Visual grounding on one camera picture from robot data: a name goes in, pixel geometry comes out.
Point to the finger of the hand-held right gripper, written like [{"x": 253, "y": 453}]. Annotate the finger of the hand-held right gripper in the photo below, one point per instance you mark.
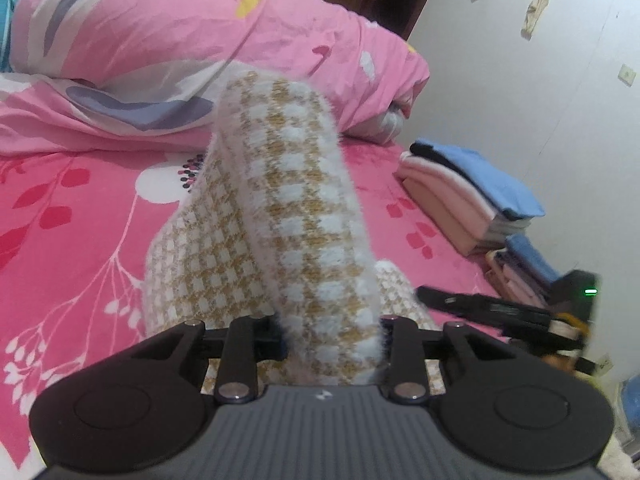
[{"x": 480, "y": 307}]

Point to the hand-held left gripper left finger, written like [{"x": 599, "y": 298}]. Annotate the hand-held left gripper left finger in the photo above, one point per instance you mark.
[{"x": 272, "y": 340}]

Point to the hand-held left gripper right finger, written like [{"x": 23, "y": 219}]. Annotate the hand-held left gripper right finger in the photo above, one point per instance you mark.
[{"x": 395, "y": 335}]

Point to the beige checked knit cardigan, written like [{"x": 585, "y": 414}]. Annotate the beige checked knit cardigan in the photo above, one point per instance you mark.
[{"x": 300, "y": 210}]

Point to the pale pink folded garment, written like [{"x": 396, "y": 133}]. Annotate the pale pink folded garment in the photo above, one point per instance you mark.
[{"x": 515, "y": 282}]

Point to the white folded garment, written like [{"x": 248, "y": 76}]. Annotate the white folded garment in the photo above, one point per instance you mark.
[{"x": 507, "y": 232}]

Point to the blue plastic tub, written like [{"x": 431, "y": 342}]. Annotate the blue plastic tub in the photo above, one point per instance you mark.
[{"x": 631, "y": 410}]

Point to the blue folded garment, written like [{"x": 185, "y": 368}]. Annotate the blue folded garment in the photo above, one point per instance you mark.
[{"x": 490, "y": 180}]

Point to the black folded garment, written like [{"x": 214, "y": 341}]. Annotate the black folded garment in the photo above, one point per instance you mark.
[{"x": 425, "y": 150}]

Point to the long beige hanging cloth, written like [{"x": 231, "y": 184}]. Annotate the long beige hanging cloth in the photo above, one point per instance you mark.
[{"x": 535, "y": 12}]

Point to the pink floral duvet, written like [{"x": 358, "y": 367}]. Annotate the pink floral duvet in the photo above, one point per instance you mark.
[{"x": 175, "y": 35}]

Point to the teal patterned quilt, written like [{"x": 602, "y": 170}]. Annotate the teal patterned quilt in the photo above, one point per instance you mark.
[{"x": 7, "y": 25}]

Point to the wall socket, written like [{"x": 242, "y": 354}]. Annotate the wall socket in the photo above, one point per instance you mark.
[{"x": 606, "y": 365}]

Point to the wall switch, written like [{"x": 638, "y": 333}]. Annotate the wall switch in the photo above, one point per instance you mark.
[{"x": 626, "y": 74}]

